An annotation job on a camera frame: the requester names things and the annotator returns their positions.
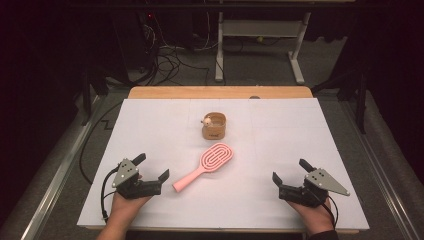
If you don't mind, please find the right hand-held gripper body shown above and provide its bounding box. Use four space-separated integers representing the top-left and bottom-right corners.
278 168 351 208

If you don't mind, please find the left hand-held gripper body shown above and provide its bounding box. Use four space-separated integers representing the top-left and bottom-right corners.
111 158 163 200

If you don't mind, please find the pink hairbrush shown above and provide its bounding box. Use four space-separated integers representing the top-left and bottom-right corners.
172 142 234 193

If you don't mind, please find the wooden holder with small figure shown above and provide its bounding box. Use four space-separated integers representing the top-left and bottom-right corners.
200 112 227 141

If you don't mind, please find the person's left hand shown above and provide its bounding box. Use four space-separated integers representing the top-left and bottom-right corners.
109 191 152 228

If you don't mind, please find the person's right hand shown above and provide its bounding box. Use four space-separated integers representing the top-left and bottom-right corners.
287 198 336 235

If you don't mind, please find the white table mat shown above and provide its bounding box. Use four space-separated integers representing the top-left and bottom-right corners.
77 97 370 232

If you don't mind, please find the black stand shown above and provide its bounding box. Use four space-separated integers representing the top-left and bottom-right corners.
79 68 110 127
312 66 368 135

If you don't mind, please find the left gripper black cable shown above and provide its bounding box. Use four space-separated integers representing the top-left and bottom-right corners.
100 166 120 224

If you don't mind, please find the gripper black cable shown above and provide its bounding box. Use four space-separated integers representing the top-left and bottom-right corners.
318 194 340 230
100 166 120 224

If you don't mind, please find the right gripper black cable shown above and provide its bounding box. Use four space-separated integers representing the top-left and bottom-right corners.
318 194 340 230

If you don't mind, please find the long black floor cable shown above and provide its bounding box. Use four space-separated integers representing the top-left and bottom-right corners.
78 99 125 185

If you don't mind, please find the metal floor rail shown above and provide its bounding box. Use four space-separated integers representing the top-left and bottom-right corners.
19 95 102 240
343 99 422 240

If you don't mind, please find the tangle of floor cables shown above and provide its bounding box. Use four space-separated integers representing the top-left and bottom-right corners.
139 13 212 86

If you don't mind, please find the white metal desk frame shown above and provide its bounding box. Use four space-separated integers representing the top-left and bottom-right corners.
214 11 313 85

